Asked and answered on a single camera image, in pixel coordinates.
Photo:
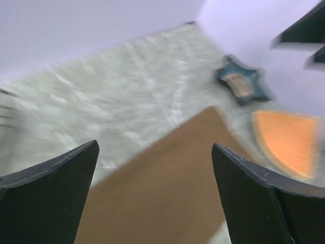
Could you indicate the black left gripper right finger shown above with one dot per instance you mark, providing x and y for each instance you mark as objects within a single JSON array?
[{"x": 262, "y": 206}]

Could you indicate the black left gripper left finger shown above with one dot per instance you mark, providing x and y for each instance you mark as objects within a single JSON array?
[{"x": 44, "y": 203}]

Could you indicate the brown cloth napkin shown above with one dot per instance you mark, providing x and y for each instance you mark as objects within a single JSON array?
[{"x": 167, "y": 193}]

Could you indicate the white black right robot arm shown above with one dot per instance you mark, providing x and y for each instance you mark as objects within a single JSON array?
[{"x": 297, "y": 37}]

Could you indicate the orange woven placemat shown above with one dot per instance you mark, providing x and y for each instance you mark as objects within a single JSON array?
[{"x": 290, "y": 141}]

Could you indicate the blue star-shaped dish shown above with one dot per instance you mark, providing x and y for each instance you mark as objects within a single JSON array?
[{"x": 243, "y": 81}]

